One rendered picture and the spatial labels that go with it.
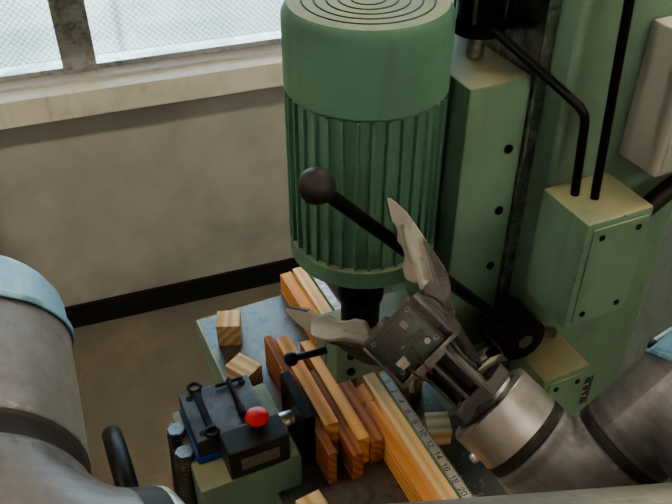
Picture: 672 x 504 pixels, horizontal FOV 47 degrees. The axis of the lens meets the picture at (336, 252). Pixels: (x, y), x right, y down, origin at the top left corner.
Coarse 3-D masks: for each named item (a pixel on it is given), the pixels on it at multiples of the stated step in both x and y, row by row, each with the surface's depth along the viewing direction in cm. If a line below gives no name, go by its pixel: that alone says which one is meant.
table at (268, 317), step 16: (256, 304) 131; (272, 304) 131; (288, 304) 131; (208, 320) 128; (256, 320) 128; (272, 320) 128; (288, 320) 128; (208, 336) 125; (256, 336) 125; (272, 336) 125; (304, 336) 125; (208, 352) 124; (224, 352) 122; (240, 352) 122; (256, 352) 122; (224, 368) 120; (272, 384) 117; (304, 464) 106; (368, 464) 106; (384, 464) 106; (304, 480) 104; (320, 480) 104; (352, 480) 104; (368, 480) 104; (384, 480) 104; (288, 496) 102; (336, 496) 102; (352, 496) 102; (368, 496) 102; (384, 496) 102; (400, 496) 102
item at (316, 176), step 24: (312, 168) 68; (312, 192) 68; (336, 192) 70; (360, 216) 73; (384, 240) 76; (456, 288) 85; (504, 312) 93; (528, 312) 93; (504, 336) 92; (528, 336) 93; (552, 336) 98
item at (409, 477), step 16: (288, 272) 132; (288, 288) 129; (304, 304) 125; (352, 384) 112; (384, 416) 107; (384, 432) 105; (384, 448) 105; (400, 448) 103; (400, 464) 101; (400, 480) 102; (416, 480) 99; (416, 496) 98; (432, 496) 97
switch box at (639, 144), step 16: (656, 32) 79; (656, 48) 80; (656, 64) 80; (640, 80) 83; (656, 80) 81; (640, 96) 83; (656, 96) 81; (640, 112) 84; (656, 112) 82; (640, 128) 85; (656, 128) 82; (624, 144) 88; (640, 144) 85; (656, 144) 83; (640, 160) 86; (656, 160) 84; (656, 176) 85
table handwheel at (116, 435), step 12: (108, 432) 105; (120, 432) 106; (108, 444) 103; (120, 444) 102; (108, 456) 101; (120, 456) 100; (120, 468) 99; (132, 468) 99; (120, 480) 98; (132, 480) 98
